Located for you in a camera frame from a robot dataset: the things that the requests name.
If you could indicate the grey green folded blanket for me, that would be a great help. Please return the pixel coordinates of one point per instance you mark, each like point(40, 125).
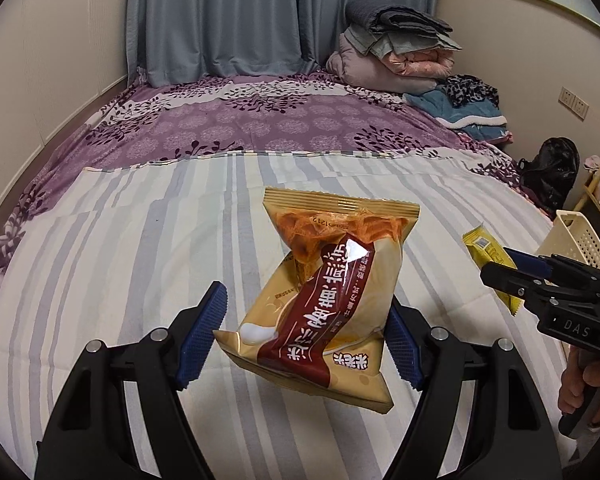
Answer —
point(410, 42)

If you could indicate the narrow yellow snack packet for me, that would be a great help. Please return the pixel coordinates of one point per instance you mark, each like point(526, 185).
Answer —
point(485, 250)

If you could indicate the dark grey folded blanket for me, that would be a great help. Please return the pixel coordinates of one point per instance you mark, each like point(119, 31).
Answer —
point(395, 15)

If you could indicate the wall socket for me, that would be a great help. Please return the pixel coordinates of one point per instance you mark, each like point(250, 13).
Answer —
point(574, 102)

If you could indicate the grey blue curtain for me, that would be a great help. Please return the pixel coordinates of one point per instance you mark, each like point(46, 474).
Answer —
point(220, 20)

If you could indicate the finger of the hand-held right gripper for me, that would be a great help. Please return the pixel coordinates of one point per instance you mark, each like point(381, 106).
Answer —
point(510, 282)
point(527, 261)

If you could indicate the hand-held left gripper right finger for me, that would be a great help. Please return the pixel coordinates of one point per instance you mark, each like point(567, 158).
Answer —
point(402, 350)

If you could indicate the purple floral bedsheet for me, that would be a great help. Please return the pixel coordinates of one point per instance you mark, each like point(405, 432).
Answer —
point(255, 120)

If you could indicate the gold packet with red band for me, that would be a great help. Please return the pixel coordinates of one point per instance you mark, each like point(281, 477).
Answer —
point(320, 280)

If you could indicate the mauve folded quilt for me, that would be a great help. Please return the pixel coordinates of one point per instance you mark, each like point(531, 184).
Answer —
point(360, 72)

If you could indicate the white wardrobe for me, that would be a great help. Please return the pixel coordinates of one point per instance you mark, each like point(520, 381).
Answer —
point(80, 35)

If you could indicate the cream perforated plastic basket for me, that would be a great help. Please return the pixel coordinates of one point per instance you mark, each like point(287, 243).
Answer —
point(580, 240)

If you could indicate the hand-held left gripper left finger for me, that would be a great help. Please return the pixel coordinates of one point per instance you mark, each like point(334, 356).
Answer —
point(202, 332)

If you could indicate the black bag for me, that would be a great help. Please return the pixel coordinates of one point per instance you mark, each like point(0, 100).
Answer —
point(550, 175)

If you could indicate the striped grey white sheet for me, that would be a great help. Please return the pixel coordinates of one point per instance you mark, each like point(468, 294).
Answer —
point(130, 235)

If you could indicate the person's right hand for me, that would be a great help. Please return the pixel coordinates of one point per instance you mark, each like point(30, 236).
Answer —
point(572, 385)

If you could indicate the leopard print cloth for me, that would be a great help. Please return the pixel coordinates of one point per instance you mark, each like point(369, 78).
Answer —
point(470, 90)

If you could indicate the pink floral quilt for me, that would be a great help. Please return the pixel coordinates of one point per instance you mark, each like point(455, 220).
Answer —
point(420, 65)

